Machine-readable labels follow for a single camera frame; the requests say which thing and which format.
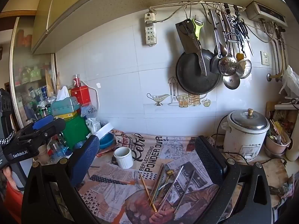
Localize black scissors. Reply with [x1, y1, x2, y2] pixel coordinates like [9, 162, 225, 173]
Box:
[184, 19, 201, 52]

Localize black metal tongs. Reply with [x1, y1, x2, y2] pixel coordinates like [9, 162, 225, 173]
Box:
[232, 11, 254, 57]

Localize crumpled rag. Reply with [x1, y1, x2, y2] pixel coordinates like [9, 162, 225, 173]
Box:
[270, 175, 295, 206]

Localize steel cleaver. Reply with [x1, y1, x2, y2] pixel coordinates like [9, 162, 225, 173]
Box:
[175, 20, 208, 77]

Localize brown chopstick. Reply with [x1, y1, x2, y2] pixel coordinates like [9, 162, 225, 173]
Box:
[149, 164, 165, 201]

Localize steel slotted skimmer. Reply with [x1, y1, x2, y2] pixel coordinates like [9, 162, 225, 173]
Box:
[218, 11, 239, 77]

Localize black power cable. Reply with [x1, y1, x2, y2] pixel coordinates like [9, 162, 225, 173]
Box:
[211, 119, 287, 168]

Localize white printed packet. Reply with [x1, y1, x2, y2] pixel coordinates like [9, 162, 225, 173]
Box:
[85, 118, 101, 134]

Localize teal tissue box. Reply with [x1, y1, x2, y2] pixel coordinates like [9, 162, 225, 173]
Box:
[51, 86, 80, 117]

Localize green chopstick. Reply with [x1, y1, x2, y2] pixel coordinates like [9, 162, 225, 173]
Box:
[154, 167, 168, 203]

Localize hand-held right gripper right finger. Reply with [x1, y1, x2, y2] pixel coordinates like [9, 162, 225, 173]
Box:
[194, 135, 273, 224]

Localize white ceramic cup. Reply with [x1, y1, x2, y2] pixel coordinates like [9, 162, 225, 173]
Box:
[114, 147, 134, 169]

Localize white rice cooker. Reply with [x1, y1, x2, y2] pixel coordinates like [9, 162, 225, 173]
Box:
[221, 108, 270, 163]

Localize white plastic bag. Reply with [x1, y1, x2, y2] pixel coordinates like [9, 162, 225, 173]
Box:
[279, 65, 299, 99]

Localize fork with gold ornament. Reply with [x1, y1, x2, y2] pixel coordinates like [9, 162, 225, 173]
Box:
[158, 169, 179, 193]

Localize beige upper cabinet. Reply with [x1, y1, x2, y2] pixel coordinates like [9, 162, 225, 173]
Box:
[31, 0, 299, 55]

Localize person's left forearm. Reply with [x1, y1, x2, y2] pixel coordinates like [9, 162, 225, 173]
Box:
[0, 180, 25, 224]

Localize blue bowl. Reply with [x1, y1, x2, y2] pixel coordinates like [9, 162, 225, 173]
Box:
[98, 132, 115, 149]

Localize red tin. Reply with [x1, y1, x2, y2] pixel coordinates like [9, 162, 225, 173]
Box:
[70, 85, 91, 105]

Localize green peeler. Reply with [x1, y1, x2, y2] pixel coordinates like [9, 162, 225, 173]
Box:
[192, 19, 204, 43]

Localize green box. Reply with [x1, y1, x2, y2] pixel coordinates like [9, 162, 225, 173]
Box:
[61, 115, 91, 145]

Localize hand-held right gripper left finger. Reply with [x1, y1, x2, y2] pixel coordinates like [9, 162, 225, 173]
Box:
[21, 135, 101, 224]

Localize gold chopstick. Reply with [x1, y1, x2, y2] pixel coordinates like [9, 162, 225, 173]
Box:
[139, 174, 158, 212]

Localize dark grey chopstick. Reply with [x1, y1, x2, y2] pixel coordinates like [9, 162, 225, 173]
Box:
[174, 170, 196, 213]

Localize wire mesh strainer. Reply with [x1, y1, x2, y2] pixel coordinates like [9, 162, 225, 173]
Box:
[236, 59, 252, 79]

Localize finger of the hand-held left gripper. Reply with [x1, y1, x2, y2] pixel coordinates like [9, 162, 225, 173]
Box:
[17, 115, 55, 136]
[21, 118, 67, 155]

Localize pink utensil holder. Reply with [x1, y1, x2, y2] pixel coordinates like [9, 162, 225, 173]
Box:
[265, 121, 292, 156]

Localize newspaper print tablecloth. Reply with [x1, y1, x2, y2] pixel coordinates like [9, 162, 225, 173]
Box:
[33, 130, 237, 224]

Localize clear plastic bag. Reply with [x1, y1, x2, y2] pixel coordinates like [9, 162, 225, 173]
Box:
[80, 102, 98, 119]

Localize white power strip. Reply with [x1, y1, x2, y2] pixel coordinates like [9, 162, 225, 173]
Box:
[144, 13, 158, 46]

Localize yellow box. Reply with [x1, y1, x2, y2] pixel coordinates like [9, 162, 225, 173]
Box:
[54, 111, 78, 121]

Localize metal hanging rail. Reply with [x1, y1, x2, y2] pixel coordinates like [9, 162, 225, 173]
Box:
[149, 1, 246, 12]

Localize person's left hand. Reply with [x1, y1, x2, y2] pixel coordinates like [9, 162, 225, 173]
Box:
[0, 166, 14, 187]

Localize large steel pot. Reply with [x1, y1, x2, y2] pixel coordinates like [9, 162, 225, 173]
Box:
[176, 48, 221, 96]

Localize glass door cabinet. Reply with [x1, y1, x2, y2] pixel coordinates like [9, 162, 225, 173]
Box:
[9, 16, 58, 132]

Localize white wall socket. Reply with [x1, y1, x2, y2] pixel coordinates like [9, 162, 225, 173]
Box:
[260, 51, 270, 66]

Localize silver chopstick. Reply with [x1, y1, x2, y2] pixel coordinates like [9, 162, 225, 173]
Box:
[160, 165, 184, 212]

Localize white water heater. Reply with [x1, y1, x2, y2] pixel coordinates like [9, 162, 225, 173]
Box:
[246, 1, 288, 27]

